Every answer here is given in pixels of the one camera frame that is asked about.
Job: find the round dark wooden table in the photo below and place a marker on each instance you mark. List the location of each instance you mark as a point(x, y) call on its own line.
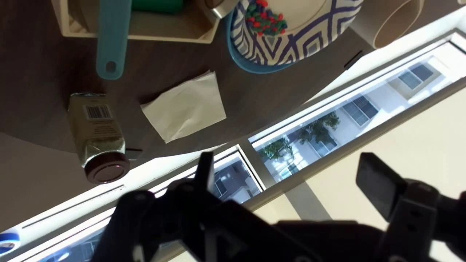
point(38, 73)

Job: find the small blue object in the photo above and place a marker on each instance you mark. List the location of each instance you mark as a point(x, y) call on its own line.
point(8, 242)

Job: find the white box on table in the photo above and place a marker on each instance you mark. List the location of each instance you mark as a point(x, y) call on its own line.
point(187, 110)

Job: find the small black flat object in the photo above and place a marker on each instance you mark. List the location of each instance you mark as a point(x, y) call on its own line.
point(354, 59)

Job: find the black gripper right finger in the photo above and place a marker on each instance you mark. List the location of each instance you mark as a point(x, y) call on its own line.
point(417, 223)

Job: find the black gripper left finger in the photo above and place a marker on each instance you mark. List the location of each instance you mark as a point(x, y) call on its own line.
point(184, 228)

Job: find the green cylinder block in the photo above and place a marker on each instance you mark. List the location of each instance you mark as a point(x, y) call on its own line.
point(158, 5)

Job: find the teal plastic scooper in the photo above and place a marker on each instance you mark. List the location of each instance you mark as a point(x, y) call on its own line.
point(114, 34)

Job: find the colourful cereal pile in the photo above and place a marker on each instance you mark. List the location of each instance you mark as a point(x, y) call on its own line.
point(264, 19)

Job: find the white roller blind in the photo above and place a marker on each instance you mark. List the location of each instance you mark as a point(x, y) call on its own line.
point(388, 140)

